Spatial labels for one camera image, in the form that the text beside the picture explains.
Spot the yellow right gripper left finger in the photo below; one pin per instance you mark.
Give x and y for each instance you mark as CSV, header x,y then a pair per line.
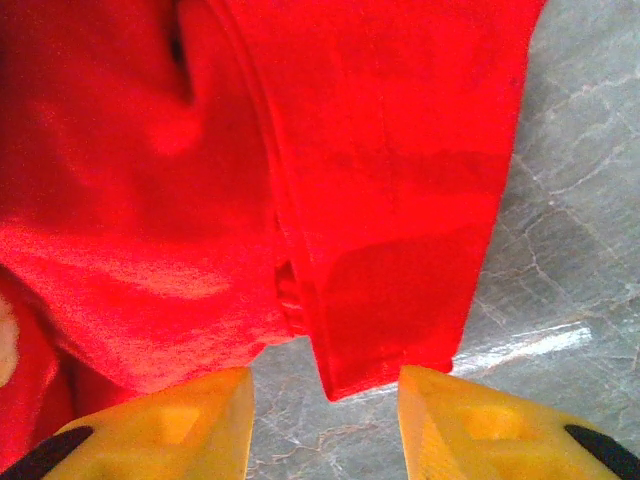
x,y
190,430

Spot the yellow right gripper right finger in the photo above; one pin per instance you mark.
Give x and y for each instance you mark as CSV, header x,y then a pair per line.
x,y
480,430

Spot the red t-shirt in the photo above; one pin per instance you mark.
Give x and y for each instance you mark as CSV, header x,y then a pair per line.
x,y
200,200

